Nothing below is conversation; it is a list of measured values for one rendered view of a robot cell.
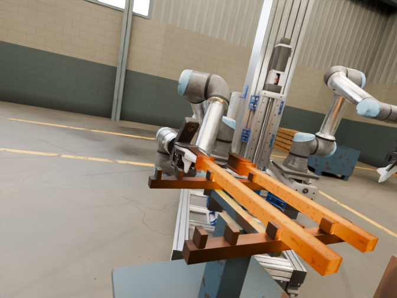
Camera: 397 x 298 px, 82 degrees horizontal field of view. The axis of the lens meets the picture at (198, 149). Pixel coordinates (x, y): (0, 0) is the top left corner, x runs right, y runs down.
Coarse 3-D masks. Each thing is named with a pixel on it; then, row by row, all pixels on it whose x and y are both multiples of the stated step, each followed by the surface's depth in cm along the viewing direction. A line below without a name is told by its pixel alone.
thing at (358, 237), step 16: (240, 160) 63; (256, 176) 56; (272, 192) 51; (288, 192) 47; (304, 208) 44; (320, 208) 42; (336, 224) 38; (352, 224) 38; (352, 240) 35; (368, 240) 34
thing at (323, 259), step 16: (208, 160) 58; (224, 176) 48; (240, 192) 42; (256, 208) 38; (272, 208) 38; (288, 224) 33; (288, 240) 32; (304, 240) 30; (304, 256) 29; (320, 256) 27; (336, 256) 28; (320, 272) 27; (336, 272) 28
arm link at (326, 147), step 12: (348, 72) 126; (360, 72) 129; (360, 84) 128; (336, 96) 134; (336, 108) 134; (324, 120) 141; (336, 120) 136; (324, 132) 140; (324, 144) 140; (324, 156) 144
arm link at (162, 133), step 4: (164, 128) 88; (168, 128) 87; (160, 132) 86; (164, 132) 84; (168, 132) 82; (176, 132) 83; (160, 136) 85; (164, 136) 81; (160, 140) 84; (160, 144) 85; (160, 148) 85; (164, 148) 82; (164, 152) 85
